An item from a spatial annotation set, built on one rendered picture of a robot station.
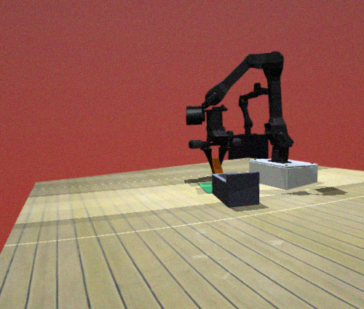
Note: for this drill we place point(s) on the orange l-shaped part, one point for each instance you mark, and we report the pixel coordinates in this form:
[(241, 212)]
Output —
[(216, 166)]

